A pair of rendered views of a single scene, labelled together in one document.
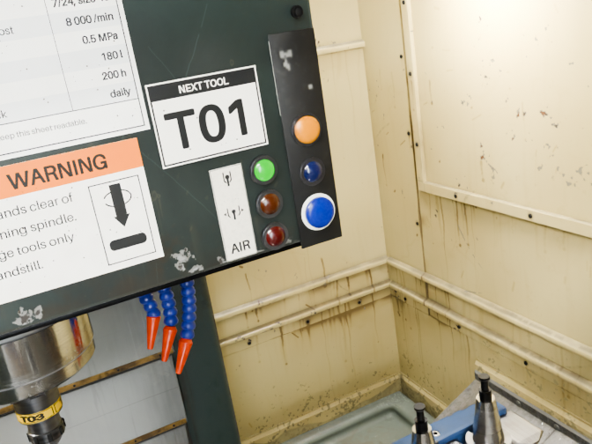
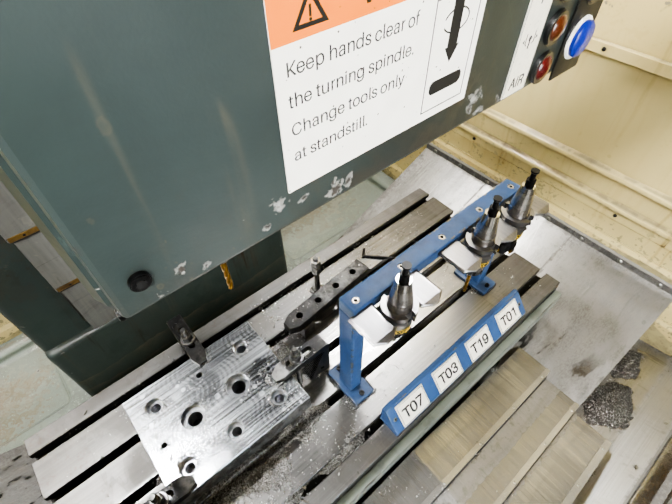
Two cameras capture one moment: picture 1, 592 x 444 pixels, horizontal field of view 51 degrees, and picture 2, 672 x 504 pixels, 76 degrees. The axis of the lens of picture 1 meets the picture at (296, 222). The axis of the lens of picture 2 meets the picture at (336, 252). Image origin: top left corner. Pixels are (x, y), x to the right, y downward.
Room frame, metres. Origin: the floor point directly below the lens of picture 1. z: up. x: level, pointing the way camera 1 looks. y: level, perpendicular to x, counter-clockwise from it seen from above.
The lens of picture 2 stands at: (0.27, 0.28, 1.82)
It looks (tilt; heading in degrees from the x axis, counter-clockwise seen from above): 50 degrees down; 344
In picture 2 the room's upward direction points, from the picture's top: 1 degrees counter-clockwise
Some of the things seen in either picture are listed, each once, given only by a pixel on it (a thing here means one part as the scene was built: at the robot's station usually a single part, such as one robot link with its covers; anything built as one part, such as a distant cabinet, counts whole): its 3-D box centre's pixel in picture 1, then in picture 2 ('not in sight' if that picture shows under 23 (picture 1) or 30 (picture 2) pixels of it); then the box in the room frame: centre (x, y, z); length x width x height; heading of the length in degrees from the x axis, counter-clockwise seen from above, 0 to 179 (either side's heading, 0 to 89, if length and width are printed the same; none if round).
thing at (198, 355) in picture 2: not in sight; (190, 345); (0.80, 0.47, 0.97); 0.13 x 0.03 x 0.15; 24
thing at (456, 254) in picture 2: not in sight; (462, 258); (0.68, -0.07, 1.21); 0.07 x 0.05 x 0.01; 24
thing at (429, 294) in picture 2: not in sight; (421, 290); (0.64, 0.03, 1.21); 0.07 x 0.05 x 0.01; 24
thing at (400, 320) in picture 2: not in sight; (398, 308); (0.61, 0.08, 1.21); 0.06 x 0.06 x 0.03
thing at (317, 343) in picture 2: not in sight; (300, 363); (0.68, 0.25, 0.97); 0.13 x 0.03 x 0.15; 114
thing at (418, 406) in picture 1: (420, 417); (495, 205); (0.70, -0.12, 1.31); 0.02 x 0.02 x 0.03
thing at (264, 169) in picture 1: (263, 170); not in sight; (0.55, 0.02, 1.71); 0.02 x 0.01 x 0.02; 114
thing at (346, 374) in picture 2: not in sight; (351, 351); (0.64, 0.15, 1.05); 0.10 x 0.05 x 0.30; 24
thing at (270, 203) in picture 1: (270, 203); (557, 27); (0.55, 0.02, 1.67); 0.02 x 0.01 x 0.02; 114
